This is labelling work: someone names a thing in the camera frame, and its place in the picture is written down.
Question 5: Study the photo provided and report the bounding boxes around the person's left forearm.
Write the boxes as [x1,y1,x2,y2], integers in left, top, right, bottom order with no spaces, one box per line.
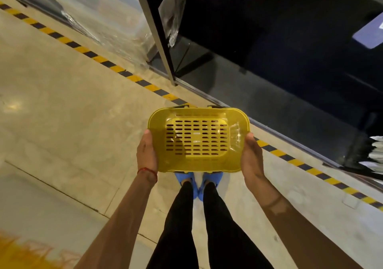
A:
[73,170,158,269]

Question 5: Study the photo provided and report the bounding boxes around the person's right forearm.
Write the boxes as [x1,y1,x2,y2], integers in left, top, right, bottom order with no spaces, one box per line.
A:
[245,176,364,269]

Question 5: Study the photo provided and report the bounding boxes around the red string bracelet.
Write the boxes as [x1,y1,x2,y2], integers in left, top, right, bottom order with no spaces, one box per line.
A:
[137,167,158,184]

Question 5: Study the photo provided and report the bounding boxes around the yellow basket dark handles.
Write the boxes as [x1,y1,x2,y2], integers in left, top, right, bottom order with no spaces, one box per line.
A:
[147,104,251,174]

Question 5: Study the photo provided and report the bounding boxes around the person's left hand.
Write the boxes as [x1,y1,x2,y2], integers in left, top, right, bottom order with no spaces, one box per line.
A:
[136,129,158,183]

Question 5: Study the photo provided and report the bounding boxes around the blue slipper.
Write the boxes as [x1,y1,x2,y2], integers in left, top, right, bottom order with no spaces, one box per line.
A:
[198,171,223,202]
[174,171,199,200]

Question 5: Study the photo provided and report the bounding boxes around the blue right slipper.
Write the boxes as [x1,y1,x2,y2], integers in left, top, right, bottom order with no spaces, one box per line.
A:
[198,171,223,202]

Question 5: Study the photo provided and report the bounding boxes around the white flat packets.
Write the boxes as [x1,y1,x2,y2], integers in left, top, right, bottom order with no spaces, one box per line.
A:
[359,135,383,177]

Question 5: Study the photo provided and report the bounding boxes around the clear plastic wrap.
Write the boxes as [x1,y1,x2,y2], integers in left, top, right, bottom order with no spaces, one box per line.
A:
[30,0,187,69]

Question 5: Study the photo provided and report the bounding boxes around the blue left slipper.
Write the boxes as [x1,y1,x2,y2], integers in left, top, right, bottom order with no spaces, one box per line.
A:
[174,171,199,200]

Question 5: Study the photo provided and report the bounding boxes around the pale purple hanging tag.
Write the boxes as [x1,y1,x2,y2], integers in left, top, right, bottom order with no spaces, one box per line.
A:
[352,12,383,50]

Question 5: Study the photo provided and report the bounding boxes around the black trousers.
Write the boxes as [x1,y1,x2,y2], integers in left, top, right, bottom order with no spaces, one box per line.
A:
[146,182,274,269]

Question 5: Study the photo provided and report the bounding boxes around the person's right hand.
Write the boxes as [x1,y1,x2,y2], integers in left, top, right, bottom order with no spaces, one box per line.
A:
[240,132,267,188]

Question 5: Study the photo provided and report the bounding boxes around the clear wrapped storage box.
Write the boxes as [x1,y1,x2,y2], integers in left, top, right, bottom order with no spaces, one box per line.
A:
[59,0,156,66]

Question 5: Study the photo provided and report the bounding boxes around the yellow grey display platform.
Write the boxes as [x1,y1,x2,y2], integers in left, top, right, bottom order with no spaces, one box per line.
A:
[0,164,156,269]

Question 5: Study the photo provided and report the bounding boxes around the black metal shelf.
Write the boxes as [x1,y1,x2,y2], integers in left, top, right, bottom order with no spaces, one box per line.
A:
[0,0,383,186]

